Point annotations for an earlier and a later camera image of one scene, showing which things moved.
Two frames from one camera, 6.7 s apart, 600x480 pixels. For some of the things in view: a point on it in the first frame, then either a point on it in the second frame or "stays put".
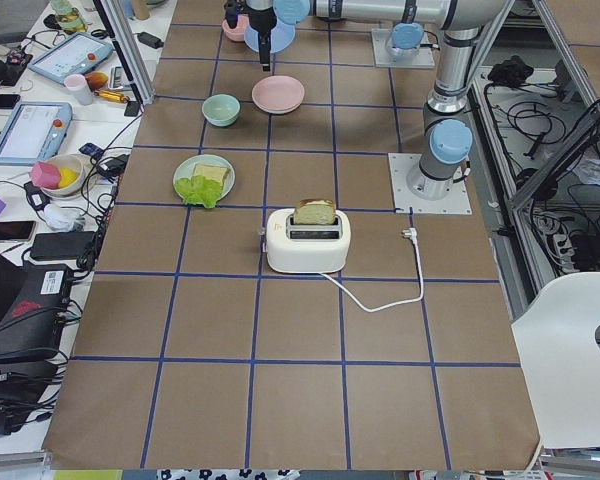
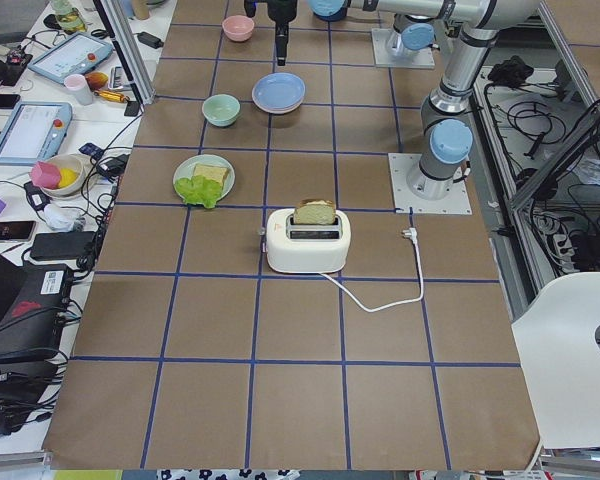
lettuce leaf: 199,189 stays put
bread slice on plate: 218,173 stays put
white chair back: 573,385 stays put
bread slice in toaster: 315,211 stays put
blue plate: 281,36 to 278,92
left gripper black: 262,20 to 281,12
